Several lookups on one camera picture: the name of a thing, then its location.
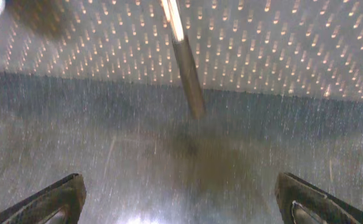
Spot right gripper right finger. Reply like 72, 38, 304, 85
273, 172, 363, 224

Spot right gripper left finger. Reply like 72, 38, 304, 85
0, 172, 87, 224

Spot black pegboard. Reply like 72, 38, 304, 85
0, 0, 363, 104

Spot hammer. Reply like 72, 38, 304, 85
160, 0, 207, 120

